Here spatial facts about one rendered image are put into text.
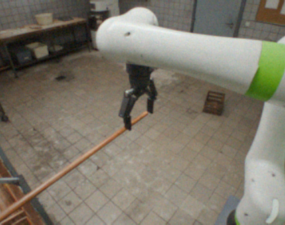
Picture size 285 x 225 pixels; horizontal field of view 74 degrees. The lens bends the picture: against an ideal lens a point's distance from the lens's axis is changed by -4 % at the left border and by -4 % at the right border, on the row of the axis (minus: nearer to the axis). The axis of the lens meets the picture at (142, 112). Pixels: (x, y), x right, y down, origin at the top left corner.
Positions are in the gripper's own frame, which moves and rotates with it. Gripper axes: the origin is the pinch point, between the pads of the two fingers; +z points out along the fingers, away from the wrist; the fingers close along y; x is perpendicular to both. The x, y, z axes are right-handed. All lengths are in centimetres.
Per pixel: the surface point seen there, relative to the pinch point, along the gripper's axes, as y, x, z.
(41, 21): 180, 469, 58
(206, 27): 418, 150, 64
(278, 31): 419, 1, 43
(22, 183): -43, 58, 56
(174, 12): 422, 242, 45
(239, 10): 418, 86, 18
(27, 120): 19, 256, 153
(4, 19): 115, 518, 47
